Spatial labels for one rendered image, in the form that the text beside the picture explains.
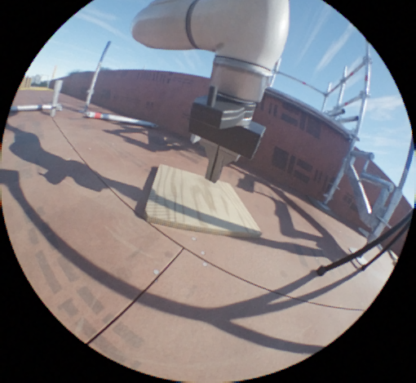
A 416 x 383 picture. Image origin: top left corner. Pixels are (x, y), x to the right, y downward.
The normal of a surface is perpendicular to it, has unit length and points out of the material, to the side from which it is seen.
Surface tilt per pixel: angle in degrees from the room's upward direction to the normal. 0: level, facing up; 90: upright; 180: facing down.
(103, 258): 0
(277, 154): 90
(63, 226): 0
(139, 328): 0
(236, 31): 119
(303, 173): 90
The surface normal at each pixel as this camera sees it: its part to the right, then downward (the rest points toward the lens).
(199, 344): 0.36, -0.88
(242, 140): -0.48, 0.54
